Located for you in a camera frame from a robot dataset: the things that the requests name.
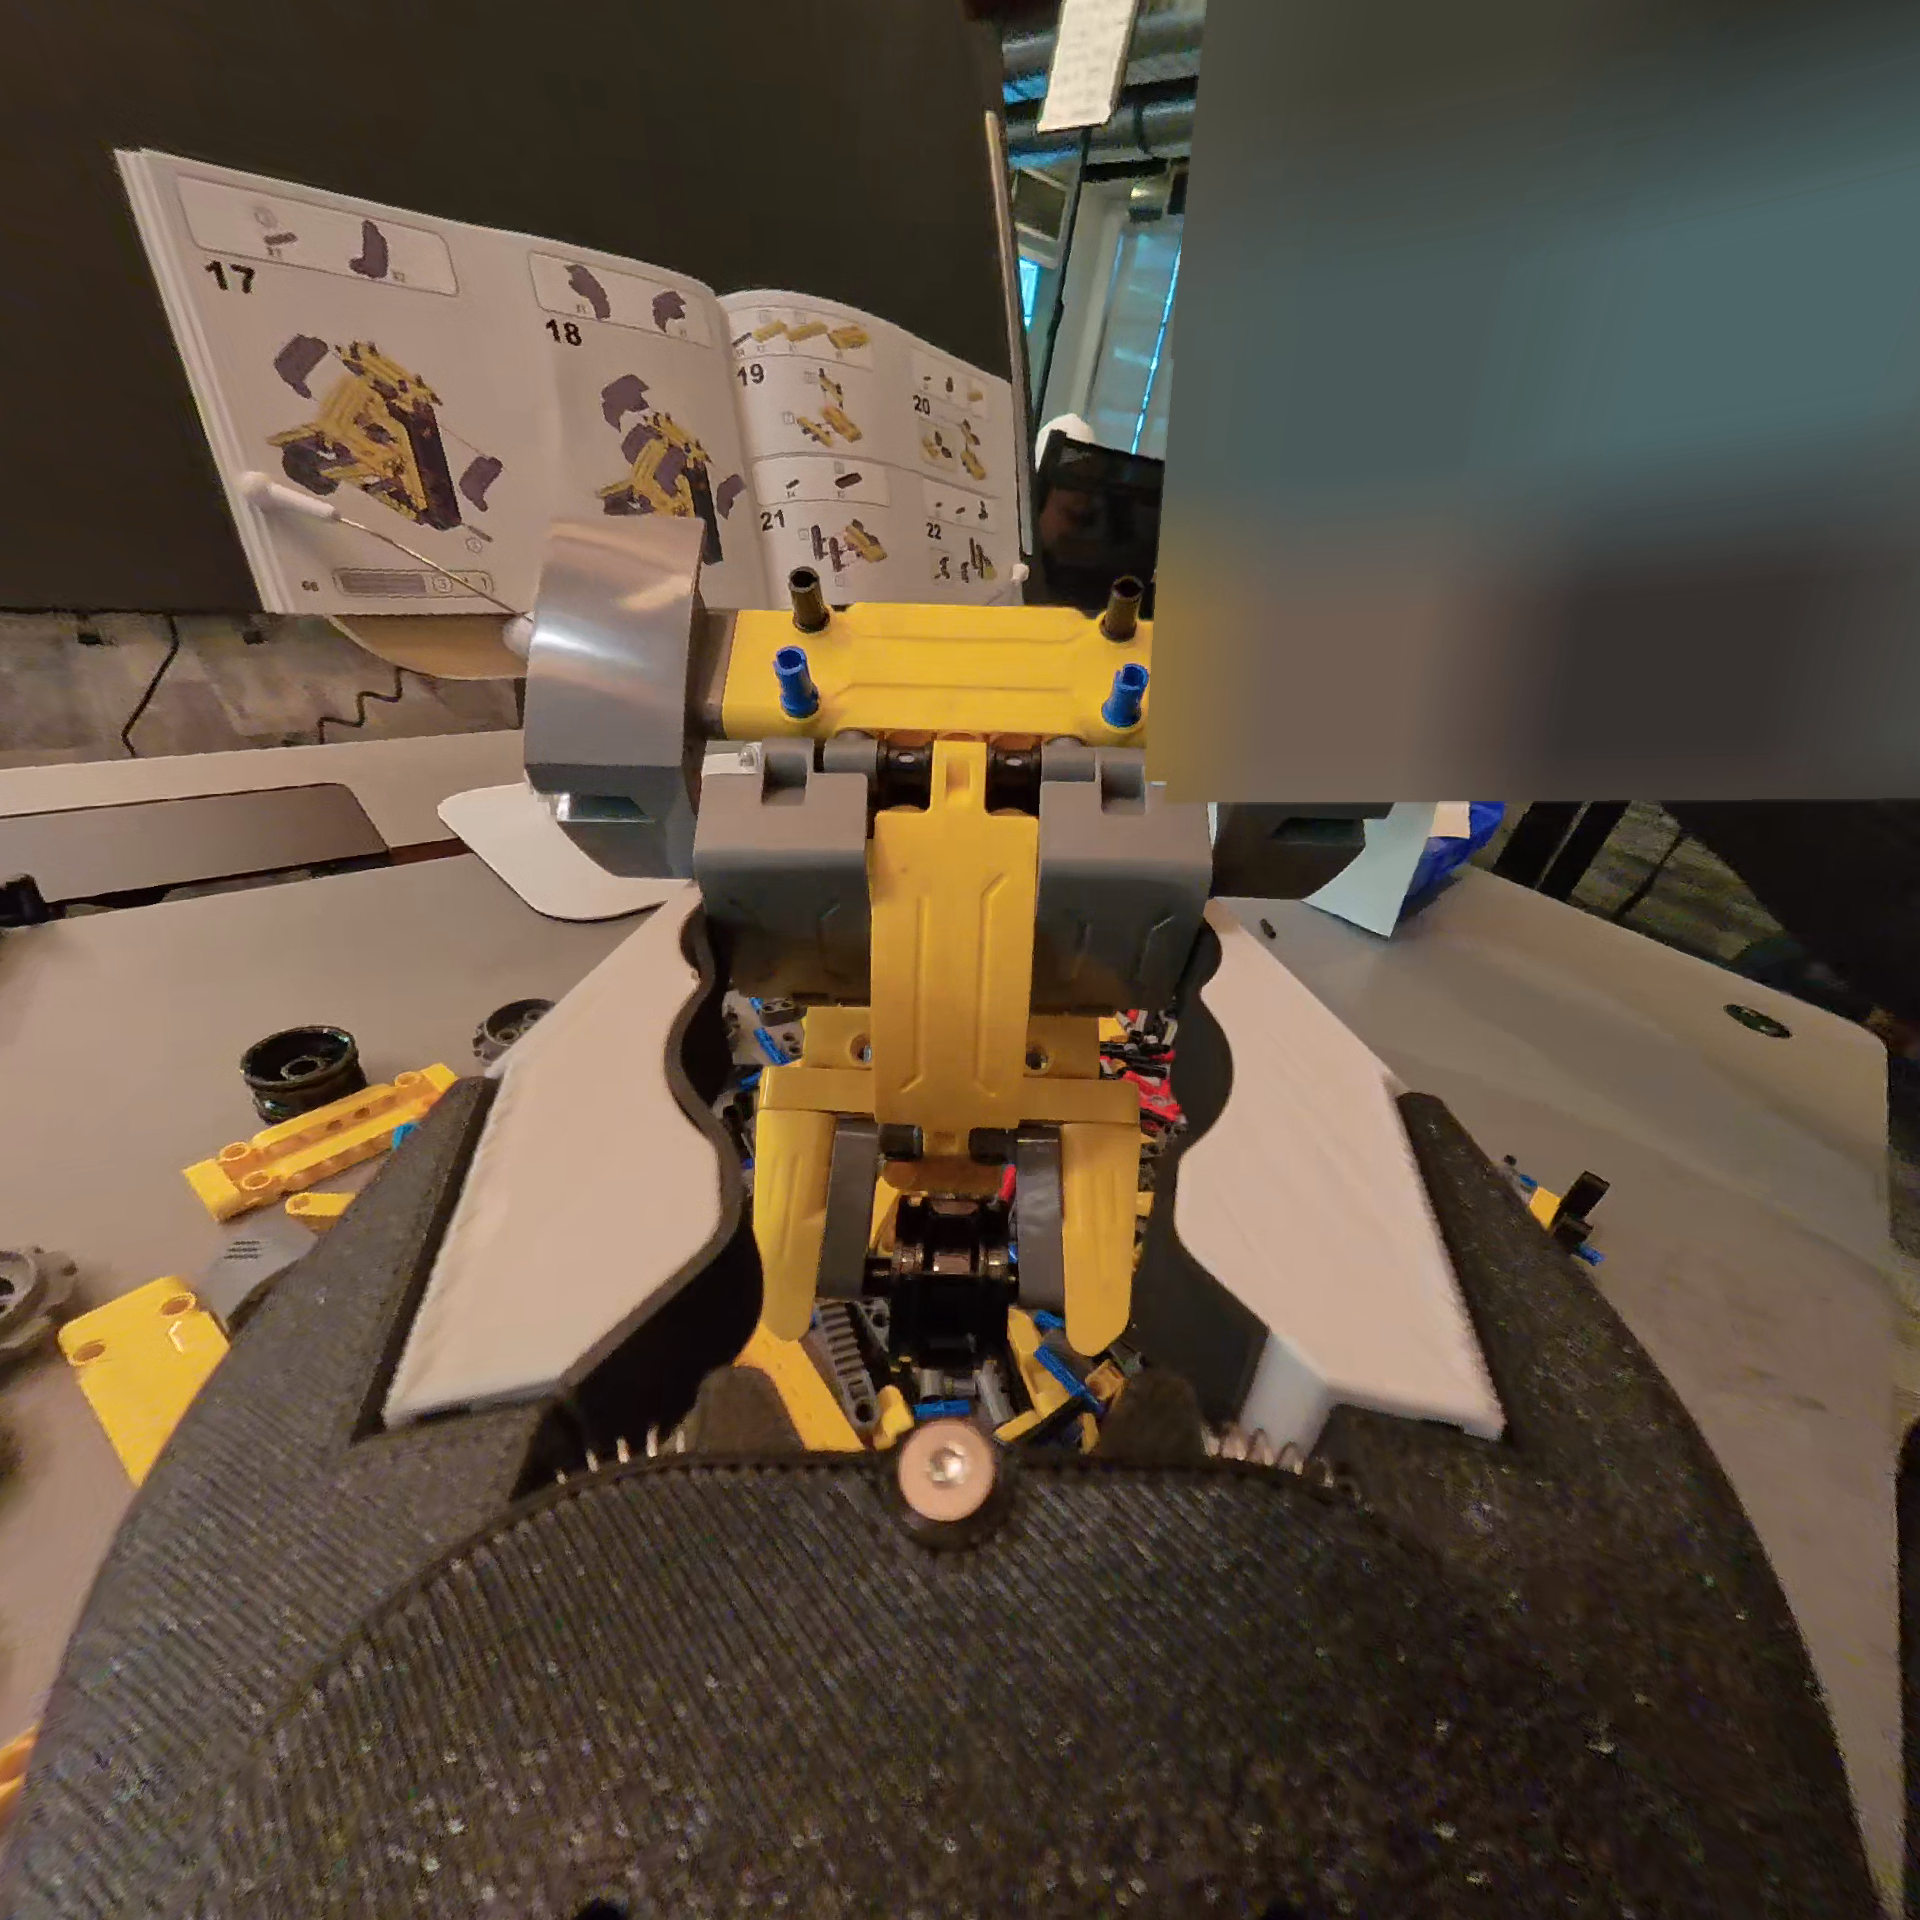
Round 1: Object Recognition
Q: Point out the white book stand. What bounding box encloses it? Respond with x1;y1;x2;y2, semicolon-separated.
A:
241;472;1039;921

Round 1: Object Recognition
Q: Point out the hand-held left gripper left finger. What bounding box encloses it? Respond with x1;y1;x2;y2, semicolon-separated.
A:
380;896;768;1431

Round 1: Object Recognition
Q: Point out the black divider panel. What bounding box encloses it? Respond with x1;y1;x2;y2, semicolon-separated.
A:
0;0;1039;618

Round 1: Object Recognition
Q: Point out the white hanging paper notice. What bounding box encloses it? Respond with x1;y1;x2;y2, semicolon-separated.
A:
1039;0;1143;135

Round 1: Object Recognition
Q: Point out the yellow toy vehicle model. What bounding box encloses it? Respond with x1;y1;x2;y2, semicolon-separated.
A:
521;516;1221;1360

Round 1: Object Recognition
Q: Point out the pile of toy building pieces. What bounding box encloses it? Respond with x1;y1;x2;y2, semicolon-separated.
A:
0;991;1613;1490

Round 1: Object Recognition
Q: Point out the open instruction booklet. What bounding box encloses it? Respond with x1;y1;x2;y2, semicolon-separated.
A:
116;147;1039;618

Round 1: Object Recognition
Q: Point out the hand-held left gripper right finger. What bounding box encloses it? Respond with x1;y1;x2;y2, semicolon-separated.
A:
1148;900;1508;1455

